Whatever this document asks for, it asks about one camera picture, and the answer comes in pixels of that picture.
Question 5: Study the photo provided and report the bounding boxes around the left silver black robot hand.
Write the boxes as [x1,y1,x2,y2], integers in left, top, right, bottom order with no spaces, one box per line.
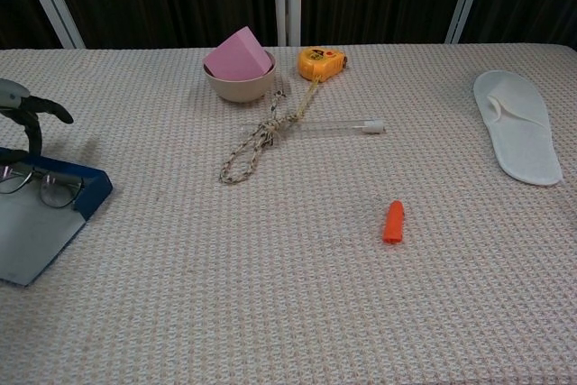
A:
[0,78,75,168]

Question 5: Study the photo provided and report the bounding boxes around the black-framed eyeglasses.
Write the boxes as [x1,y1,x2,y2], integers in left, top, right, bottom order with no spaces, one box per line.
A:
[0,163,86,210]

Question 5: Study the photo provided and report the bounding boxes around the blue glasses box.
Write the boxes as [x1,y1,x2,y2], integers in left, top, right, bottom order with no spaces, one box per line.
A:
[0,146,114,288]

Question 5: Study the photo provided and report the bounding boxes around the beige bowl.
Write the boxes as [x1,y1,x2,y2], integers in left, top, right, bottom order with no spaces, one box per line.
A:
[203,49,278,104]

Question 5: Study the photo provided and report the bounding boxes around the pink foam block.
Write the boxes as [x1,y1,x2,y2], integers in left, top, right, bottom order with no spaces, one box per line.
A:
[202,26,274,80]

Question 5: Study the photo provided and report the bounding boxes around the yellow tape measure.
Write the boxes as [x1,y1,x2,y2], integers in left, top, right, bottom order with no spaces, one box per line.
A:
[297,46,349,84]

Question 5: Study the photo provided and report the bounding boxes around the clear tube with white cap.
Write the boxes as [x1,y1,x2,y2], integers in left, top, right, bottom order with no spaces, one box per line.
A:
[241,118,387,136]

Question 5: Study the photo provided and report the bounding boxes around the beige woven tablecloth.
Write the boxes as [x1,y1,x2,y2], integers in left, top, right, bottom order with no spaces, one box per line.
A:
[0,44,577,385]

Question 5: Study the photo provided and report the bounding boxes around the orange rubber cap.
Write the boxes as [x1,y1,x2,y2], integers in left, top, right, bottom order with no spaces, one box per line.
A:
[381,200,407,245]

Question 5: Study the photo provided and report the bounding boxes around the white disposable slipper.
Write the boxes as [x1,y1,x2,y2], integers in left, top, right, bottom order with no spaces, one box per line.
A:
[472,69,563,187]

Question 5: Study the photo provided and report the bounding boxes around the braided knotted rope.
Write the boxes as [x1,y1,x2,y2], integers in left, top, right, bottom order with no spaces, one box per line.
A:
[218,76,322,186]

